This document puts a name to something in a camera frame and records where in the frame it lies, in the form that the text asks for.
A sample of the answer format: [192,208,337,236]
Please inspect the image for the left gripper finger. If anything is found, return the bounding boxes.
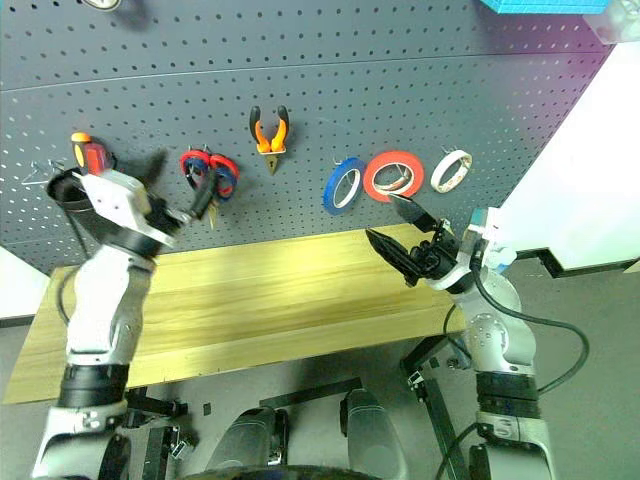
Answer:
[188,172,220,221]
[134,148,169,189]

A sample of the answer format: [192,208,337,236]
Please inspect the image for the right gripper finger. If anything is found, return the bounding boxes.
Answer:
[365,228,419,284]
[388,193,441,234]

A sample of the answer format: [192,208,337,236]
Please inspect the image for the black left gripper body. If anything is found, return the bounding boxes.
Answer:
[147,197,194,236]

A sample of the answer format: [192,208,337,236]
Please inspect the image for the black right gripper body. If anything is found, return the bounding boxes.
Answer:
[405,218,464,289]

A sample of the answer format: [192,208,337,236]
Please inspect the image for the orange black handled pliers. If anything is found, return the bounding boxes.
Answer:
[248,104,291,177]

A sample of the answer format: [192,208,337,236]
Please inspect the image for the white tape roll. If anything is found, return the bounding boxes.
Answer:
[430,149,474,194]

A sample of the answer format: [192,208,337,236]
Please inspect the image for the red tape roll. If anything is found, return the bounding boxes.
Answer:
[363,148,426,204]

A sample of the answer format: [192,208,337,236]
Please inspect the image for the blue tape roll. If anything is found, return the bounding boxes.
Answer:
[322,156,366,216]

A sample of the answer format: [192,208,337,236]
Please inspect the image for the grey perforated pegboard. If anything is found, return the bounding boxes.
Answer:
[0,0,621,276]

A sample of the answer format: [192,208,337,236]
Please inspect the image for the red utility knife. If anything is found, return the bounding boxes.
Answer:
[82,142,119,176]

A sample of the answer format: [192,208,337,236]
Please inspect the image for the black metal table leg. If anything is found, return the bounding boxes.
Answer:
[399,335,474,480]
[122,387,189,480]

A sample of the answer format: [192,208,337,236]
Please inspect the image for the black metal table crossbar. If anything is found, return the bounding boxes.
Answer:
[259,378,364,409]

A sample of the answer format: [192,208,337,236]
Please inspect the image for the dark grey rounded shape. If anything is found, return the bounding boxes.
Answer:
[204,407,291,474]
[339,388,406,480]

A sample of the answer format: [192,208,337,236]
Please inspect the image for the white partition panel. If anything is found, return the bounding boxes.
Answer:
[494,42,640,275]

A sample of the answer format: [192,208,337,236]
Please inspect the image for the teal box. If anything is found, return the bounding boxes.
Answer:
[479,0,612,15]

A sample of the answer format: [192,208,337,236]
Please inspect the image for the red handled scissors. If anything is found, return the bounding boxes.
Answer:
[178,148,241,199]

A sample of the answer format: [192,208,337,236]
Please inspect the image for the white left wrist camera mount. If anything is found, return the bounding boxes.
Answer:
[79,168,154,236]

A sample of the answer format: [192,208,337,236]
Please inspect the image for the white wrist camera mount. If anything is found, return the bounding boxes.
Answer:
[79,168,154,236]
[457,208,516,274]

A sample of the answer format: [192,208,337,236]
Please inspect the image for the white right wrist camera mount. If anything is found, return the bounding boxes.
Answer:
[457,208,516,274]

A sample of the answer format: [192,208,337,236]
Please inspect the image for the metal wire pegboard hook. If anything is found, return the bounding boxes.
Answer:
[22,158,69,187]

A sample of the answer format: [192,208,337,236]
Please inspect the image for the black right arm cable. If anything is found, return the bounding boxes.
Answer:
[472,254,590,394]

